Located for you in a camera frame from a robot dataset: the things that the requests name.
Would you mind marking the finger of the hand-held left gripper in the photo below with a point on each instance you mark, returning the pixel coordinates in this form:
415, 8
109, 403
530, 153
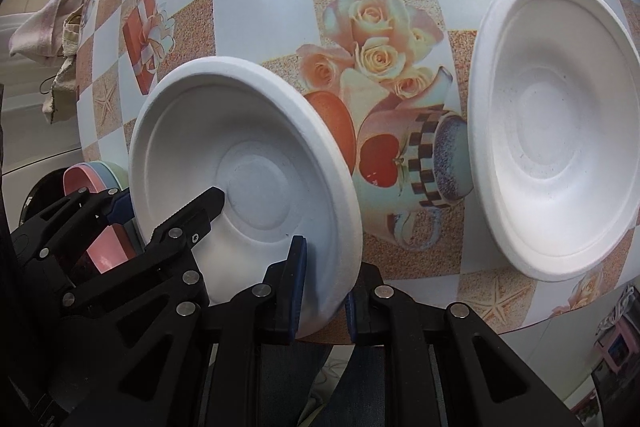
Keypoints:
200, 209
117, 208

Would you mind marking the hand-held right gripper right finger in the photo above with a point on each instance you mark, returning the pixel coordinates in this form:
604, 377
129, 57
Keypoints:
350, 317

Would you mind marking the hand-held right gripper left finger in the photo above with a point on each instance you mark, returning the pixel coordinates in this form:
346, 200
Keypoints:
298, 287

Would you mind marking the green square plate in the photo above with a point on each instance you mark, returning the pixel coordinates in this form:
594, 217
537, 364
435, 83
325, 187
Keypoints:
120, 177

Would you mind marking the pink square plate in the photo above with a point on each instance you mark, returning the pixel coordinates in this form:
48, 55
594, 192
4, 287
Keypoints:
107, 252

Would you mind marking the white paper bowl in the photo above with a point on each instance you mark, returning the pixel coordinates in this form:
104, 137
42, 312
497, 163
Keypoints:
250, 147
550, 122

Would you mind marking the person's legs in jeans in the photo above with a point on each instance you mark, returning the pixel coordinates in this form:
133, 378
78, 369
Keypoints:
365, 382

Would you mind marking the beige burlap cloth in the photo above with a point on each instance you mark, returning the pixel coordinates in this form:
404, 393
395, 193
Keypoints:
62, 77

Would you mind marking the pink satin cloth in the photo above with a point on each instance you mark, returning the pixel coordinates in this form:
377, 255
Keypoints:
40, 27

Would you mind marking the printed checkered tablecloth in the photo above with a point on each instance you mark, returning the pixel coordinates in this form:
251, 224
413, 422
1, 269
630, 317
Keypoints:
260, 7

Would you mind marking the pink plastic stool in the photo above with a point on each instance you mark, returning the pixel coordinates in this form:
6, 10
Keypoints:
617, 347

